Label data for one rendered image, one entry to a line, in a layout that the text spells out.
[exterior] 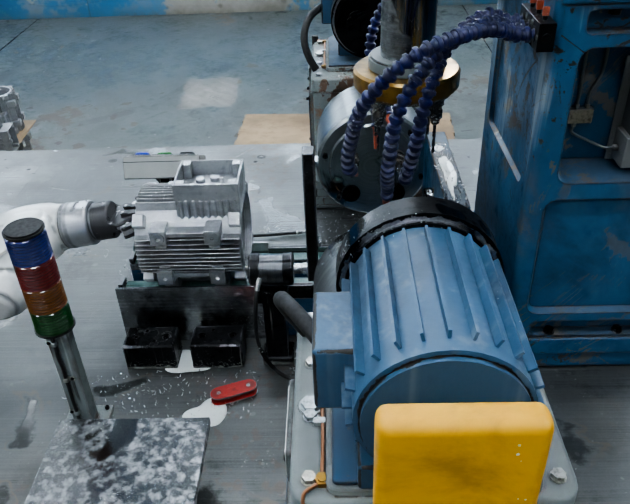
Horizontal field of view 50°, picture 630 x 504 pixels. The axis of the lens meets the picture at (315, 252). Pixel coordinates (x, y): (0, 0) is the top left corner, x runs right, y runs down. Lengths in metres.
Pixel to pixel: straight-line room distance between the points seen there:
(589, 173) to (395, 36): 0.38
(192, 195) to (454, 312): 0.76
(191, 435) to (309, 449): 0.39
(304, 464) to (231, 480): 0.46
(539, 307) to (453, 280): 0.67
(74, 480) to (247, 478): 0.27
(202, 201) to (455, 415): 0.84
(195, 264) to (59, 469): 0.43
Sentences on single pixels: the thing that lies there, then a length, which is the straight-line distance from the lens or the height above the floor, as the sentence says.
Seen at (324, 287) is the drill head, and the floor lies 1.11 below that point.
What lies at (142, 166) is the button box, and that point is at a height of 1.06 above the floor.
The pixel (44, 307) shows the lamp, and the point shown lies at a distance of 1.12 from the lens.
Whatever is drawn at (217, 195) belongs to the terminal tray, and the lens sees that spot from 1.26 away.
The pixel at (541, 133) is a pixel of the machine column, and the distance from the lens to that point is 1.10.
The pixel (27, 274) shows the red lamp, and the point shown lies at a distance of 1.09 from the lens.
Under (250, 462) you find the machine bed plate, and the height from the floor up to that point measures 0.80.
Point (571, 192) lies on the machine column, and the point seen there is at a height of 1.18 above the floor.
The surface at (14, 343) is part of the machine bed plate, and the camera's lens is 1.55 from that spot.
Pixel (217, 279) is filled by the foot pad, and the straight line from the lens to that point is 1.31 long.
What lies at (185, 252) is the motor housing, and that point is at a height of 1.03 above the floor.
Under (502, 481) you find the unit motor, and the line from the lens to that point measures 0.56.
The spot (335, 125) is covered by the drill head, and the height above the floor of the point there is 1.13.
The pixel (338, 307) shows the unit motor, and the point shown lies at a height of 1.31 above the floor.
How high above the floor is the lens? 1.73
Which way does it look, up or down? 34 degrees down
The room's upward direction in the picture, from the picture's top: 2 degrees counter-clockwise
